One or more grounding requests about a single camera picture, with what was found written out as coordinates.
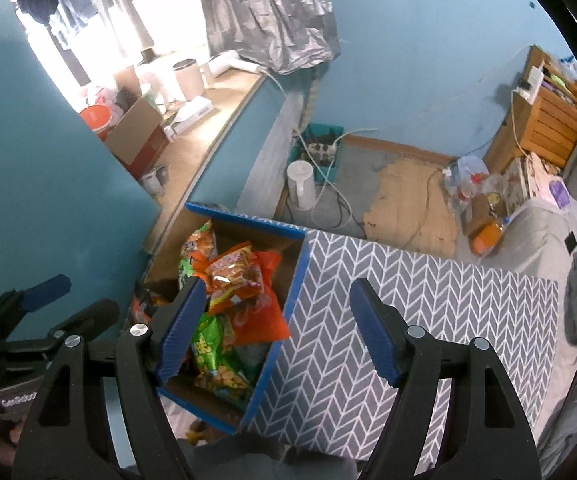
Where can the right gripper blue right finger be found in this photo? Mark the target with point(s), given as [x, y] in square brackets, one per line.
[380, 327]

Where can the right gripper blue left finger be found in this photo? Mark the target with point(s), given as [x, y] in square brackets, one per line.
[175, 325]

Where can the orange barcode snack bag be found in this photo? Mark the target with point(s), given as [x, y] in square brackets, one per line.
[145, 304]

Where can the green pea snack bag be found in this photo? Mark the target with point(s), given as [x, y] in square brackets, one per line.
[220, 369]

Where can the red ring snack bag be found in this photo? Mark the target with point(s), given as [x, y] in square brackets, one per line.
[260, 320]

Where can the orange green noodle snack bag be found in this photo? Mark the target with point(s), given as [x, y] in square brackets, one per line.
[196, 253]

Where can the red yellow stick snack bag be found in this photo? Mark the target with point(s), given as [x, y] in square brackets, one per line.
[233, 277]

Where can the grey chevron tablecloth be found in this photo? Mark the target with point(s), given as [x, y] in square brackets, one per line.
[324, 393]

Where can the blue edged cardboard box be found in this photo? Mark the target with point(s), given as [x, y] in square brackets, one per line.
[259, 359]

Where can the orange drink bottle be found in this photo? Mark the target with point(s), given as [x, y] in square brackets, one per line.
[488, 237]

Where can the white electric kettle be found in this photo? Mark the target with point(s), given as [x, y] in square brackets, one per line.
[301, 185]

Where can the white power strip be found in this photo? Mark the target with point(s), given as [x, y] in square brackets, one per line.
[322, 153]

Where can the brown cardboard box on sill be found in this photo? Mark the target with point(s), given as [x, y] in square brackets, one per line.
[138, 139]

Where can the grey bed blanket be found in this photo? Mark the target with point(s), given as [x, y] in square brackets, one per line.
[542, 242]

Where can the red plastic basin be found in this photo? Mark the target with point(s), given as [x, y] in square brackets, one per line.
[99, 119]

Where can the white cup on sill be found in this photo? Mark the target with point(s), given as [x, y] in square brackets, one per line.
[189, 78]

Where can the wooden headboard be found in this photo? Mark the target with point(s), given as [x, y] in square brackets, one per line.
[547, 126]

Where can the grey curtain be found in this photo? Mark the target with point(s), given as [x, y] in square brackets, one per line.
[283, 35]

